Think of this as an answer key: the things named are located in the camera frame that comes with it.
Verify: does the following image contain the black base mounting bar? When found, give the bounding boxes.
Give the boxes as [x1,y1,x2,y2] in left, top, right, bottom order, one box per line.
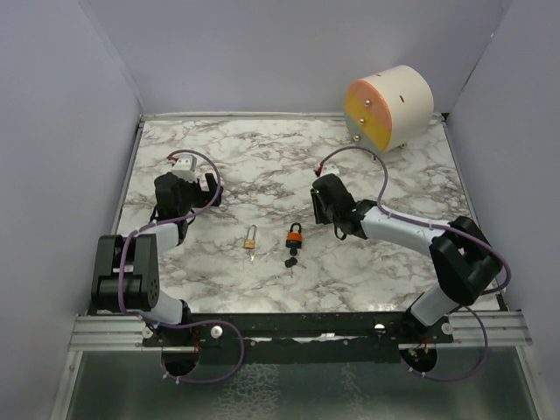
[143,311,453,365]

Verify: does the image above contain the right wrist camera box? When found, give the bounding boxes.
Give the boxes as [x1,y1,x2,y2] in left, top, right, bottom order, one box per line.
[315,164,340,178]

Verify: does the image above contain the black keys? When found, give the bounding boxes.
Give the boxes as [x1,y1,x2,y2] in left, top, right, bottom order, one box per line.
[284,256,306,279]

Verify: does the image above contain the brass padlock long shackle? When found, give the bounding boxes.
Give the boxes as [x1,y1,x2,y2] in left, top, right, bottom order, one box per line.
[243,225,257,249]

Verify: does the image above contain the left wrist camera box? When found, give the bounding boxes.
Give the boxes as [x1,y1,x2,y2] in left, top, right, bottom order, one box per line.
[171,154,197,183]

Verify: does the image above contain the round pastel drawer cabinet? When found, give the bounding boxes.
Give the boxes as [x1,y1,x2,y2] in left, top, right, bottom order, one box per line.
[344,66,434,154]

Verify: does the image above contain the orange black padlock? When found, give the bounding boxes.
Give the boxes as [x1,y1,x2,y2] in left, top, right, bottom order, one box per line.
[285,222,303,256]

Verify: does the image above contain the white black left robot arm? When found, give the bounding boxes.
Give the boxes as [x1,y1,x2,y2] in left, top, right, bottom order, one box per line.
[90,172,223,346]

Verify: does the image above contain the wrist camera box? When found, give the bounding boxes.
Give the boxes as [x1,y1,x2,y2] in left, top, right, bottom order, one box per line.
[171,154,197,183]
[315,164,340,178]

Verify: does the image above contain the aluminium frame rail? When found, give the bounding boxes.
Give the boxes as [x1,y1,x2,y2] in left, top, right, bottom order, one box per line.
[69,311,532,352]

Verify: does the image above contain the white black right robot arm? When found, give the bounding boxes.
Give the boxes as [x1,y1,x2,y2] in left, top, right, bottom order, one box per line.
[311,174,503,342]

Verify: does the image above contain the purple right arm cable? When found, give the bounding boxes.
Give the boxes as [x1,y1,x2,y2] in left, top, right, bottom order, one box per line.
[313,146,513,381]

